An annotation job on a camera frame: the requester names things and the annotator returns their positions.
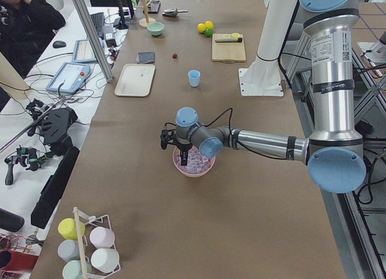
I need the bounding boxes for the wooden cutting board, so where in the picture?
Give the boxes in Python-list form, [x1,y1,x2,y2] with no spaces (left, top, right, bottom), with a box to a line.
[212,33,246,63]

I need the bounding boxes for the grey folded cloth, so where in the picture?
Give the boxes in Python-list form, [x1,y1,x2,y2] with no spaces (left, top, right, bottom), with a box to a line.
[136,51,155,64]

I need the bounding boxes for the blue teach pendant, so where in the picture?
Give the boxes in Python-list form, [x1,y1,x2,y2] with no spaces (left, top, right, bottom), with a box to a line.
[72,39,97,63]
[46,62,90,94]

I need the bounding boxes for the blue teach pendant far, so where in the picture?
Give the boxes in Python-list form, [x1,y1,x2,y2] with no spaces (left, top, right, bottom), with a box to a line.
[72,39,97,63]

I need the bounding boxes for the yellow lemon lower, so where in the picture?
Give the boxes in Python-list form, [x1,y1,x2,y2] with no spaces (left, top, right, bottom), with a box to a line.
[197,23,206,34]

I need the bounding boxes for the clear ice cubes pile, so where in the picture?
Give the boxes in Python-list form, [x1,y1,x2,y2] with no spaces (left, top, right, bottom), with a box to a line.
[174,146,214,174]

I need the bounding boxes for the black laptop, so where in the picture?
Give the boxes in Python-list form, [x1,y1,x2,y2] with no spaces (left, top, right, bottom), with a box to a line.
[90,12,104,39]

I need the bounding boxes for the pink cup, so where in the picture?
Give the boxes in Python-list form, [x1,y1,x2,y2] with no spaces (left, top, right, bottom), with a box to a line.
[89,227,115,249]

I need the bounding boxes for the steel handled knife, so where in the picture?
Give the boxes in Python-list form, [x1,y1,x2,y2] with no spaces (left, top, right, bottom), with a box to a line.
[215,37,243,43]

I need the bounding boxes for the cream rabbit serving tray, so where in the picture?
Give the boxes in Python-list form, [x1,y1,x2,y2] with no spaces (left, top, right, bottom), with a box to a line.
[114,63,156,98]

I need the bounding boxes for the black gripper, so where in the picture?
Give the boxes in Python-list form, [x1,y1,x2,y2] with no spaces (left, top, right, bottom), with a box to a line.
[160,129,192,166]

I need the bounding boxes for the green lime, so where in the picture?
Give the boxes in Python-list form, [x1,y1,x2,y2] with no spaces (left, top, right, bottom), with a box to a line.
[204,28,213,37]

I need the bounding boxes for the grey blue cup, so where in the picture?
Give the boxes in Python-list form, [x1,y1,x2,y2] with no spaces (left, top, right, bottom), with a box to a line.
[57,239,80,262]

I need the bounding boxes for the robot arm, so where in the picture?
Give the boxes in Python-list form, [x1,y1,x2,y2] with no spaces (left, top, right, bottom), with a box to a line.
[160,0,367,193]

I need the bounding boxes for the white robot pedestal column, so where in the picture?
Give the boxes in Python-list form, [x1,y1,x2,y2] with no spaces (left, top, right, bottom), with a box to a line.
[256,0,297,61]

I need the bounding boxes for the aluminium frame post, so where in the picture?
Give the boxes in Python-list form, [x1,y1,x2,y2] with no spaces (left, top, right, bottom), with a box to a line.
[72,0,113,83]

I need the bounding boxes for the light blue cup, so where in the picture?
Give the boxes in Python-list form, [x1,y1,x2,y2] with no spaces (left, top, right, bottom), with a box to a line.
[188,69,201,87]

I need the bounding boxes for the steel ice scoop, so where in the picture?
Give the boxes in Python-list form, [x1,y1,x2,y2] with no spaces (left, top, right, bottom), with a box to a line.
[162,8,189,17]

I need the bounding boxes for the mint cup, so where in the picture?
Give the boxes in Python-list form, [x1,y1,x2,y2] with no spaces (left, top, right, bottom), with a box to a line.
[62,260,83,279]

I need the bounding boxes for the wooden cup stand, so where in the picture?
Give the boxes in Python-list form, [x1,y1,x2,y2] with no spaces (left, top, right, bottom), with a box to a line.
[136,0,156,29]

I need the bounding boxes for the white cup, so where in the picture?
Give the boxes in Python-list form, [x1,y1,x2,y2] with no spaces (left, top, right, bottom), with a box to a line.
[90,248,119,273]

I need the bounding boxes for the seated person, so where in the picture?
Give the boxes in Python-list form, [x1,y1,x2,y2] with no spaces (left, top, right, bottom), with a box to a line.
[1,0,66,78]

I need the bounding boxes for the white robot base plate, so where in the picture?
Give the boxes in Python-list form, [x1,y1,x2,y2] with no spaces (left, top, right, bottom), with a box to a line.
[238,66,283,97]

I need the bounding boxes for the blue teach pendant near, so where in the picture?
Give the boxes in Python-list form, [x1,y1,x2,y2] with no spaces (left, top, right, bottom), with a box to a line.
[46,62,90,94]

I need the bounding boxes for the black camera cable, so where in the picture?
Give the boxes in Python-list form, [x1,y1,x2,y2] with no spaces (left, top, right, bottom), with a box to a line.
[198,107,239,147]

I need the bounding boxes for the white wire cup rack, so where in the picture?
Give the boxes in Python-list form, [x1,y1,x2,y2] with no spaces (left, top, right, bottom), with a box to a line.
[73,207,121,278]

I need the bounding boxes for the mint green bowl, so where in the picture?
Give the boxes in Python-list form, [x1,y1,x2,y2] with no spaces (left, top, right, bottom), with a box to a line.
[147,22,165,37]

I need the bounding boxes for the pink bowl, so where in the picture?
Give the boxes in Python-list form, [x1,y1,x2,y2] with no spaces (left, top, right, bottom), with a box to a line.
[172,145,217,178]

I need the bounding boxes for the yellow cup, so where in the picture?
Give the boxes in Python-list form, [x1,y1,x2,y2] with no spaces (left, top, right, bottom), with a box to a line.
[57,218,78,240]

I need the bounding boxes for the yellow lemon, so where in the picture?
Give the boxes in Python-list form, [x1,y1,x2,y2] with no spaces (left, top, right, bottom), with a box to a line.
[204,20,214,30]
[197,23,206,34]

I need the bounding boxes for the yellow lemon upper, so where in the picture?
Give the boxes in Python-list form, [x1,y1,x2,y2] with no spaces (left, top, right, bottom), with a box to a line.
[204,20,214,30]

